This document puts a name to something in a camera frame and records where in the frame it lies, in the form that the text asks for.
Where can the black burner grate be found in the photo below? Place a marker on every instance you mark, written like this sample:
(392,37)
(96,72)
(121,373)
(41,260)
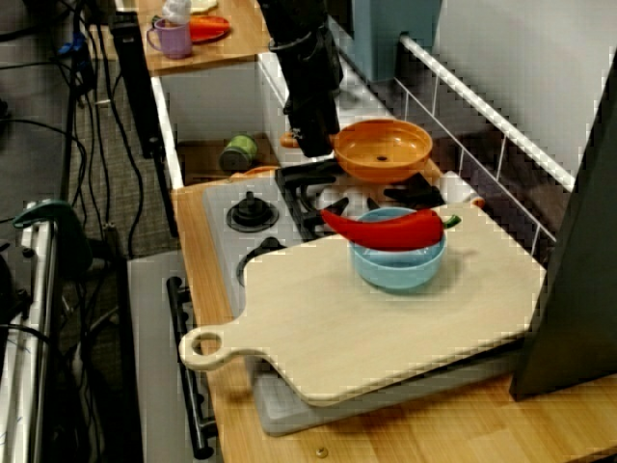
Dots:
(294,193)

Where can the small wooden table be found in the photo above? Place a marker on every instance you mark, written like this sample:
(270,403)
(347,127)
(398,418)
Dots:
(231,34)

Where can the dark tile backsplash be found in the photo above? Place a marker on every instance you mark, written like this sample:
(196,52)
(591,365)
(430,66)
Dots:
(482,144)

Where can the cream flat plate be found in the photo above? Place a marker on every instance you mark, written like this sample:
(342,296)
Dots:
(202,5)

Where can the purple plastic cup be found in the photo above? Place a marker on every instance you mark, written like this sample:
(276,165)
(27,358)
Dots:
(173,41)

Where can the white toy sink unit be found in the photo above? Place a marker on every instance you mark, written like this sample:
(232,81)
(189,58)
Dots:
(212,106)

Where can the light blue plastic bowl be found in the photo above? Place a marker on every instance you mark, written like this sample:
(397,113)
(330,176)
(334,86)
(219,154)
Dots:
(395,275)

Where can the black stove knob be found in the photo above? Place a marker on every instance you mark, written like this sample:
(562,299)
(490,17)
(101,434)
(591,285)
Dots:
(262,248)
(251,212)

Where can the orange plastic pot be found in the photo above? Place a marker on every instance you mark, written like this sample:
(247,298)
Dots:
(260,171)

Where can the green toy can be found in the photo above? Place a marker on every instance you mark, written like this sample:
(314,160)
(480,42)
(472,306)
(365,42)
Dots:
(237,152)

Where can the aluminium frame profile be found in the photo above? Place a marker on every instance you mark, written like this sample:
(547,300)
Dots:
(29,337)

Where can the orange plastic frying pan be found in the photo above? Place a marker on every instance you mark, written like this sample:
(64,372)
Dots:
(385,144)

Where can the white crumpled cloth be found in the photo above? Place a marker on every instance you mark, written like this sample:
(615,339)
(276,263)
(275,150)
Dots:
(177,10)

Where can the wooden countertop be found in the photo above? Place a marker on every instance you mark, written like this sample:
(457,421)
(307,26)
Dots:
(434,434)

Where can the brass screw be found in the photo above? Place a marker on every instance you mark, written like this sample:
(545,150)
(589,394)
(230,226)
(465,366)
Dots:
(320,452)

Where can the orange plastic plate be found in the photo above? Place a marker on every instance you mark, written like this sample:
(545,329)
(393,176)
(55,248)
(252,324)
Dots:
(209,29)

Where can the grey toy oven front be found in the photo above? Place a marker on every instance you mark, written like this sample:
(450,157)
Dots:
(154,347)

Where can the white orange salt shaker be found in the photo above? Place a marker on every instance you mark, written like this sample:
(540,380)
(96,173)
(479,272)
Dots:
(458,188)

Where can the green clamp tool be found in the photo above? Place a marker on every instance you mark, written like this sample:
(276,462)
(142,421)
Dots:
(67,226)

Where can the grey toy stove top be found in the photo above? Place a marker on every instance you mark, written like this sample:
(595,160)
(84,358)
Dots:
(219,226)

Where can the teal box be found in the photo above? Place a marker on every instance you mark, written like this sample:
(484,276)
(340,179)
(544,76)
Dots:
(395,34)

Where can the red chili pepper toy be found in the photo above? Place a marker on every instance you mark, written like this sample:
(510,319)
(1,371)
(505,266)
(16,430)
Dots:
(385,231)

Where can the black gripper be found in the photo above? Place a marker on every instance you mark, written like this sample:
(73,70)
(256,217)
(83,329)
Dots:
(311,72)

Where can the black upright post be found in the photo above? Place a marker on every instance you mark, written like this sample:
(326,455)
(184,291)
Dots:
(135,82)

